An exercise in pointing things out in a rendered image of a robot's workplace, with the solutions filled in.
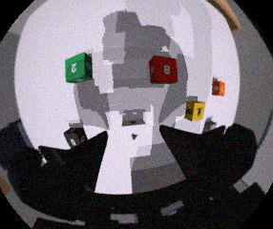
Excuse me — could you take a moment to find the orange block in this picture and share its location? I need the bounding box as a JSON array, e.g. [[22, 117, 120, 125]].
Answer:
[[212, 80, 225, 96]]

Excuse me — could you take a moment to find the green block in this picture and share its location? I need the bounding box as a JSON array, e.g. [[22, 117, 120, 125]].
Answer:
[[65, 52, 94, 84]]

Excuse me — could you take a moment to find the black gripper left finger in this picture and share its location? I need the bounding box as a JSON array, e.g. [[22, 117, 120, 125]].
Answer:
[[38, 131, 109, 192]]

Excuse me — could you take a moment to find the yellow block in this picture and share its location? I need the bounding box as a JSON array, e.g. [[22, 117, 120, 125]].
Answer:
[[184, 100, 205, 122]]

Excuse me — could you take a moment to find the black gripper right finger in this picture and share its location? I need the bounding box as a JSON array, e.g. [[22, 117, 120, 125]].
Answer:
[[159, 125, 225, 178]]

